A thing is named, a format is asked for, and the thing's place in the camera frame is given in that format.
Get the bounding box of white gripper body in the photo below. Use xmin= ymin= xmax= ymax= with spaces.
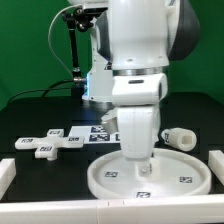
xmin=101 ymin=105 xmax=160 ymax=160

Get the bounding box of white round table top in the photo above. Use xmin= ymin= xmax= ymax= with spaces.
xmin=87 ymin=148 xmax=212 ymax=199

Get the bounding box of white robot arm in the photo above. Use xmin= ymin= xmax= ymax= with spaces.
xmin=68 ymin=0 xmax=200 ymax=160

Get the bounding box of white fiducial marker sheet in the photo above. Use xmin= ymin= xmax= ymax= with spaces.
xmin=69 ymin=125 xmax=120 ymax=144

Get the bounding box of white right border block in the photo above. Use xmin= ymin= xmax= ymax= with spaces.
xmin=208 ymin=150 xmax=224 ymax=186

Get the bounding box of white border block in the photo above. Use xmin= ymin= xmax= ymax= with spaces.
xmin=208 ymin=150 xmax=224 ymax=186
xmin=0 ymin=158 xmax=16 ymax=200

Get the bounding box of white cross-shaped table base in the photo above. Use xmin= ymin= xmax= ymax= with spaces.
xmin=15 ymin=129 xmax=84 ymax=161

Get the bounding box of white left border block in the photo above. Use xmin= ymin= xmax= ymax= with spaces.
xmin=0 ymin=158 xmax=16 ymax=200

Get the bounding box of black cable on table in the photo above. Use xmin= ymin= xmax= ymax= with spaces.
xmin=6 ymin=79 xmax=84 ymax=105

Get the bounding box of white front border rail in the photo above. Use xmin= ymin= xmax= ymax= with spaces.
xmin=0 ymin=194 xmax=224 ymax=224

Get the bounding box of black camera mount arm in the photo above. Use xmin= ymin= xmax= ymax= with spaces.
xmin=62 ymin=7 xmax=93 ymax=98

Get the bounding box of grey camera on mount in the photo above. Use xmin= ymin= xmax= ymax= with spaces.
xmin=82 ymin=0 xmax=108 ymax=15

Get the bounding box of grey camera cable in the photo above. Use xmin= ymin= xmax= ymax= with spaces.
xmin=47 ymin=4 xmax=81 ymax=80

